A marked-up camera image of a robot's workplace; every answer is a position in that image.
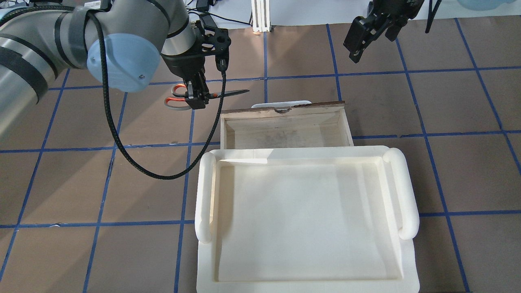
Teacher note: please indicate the white drawer handle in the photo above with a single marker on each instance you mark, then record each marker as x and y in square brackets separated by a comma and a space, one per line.
[285, 104]

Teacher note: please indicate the white plastic tray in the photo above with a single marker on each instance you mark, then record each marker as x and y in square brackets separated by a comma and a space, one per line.
[306, 220]

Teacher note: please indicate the brown wooden drawer cabinet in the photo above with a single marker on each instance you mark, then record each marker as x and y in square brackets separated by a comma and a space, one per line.
[314, 125]

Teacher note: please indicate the orange grey handled scissors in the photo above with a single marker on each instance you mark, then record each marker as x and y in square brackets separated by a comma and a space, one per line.
[177, 102]

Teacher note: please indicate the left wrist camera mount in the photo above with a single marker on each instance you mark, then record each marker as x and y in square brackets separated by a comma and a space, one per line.
[213, 41]

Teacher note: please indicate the white aluminium frame post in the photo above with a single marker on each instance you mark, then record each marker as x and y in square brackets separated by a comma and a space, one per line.
[261, 21]

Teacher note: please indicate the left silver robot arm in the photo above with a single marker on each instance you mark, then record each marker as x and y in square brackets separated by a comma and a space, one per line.
[38, 43]

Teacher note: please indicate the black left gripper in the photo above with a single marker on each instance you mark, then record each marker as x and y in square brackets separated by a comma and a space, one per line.
[182, 65]

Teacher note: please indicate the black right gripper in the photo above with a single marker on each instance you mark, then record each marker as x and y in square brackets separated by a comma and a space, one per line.
[391, 12]

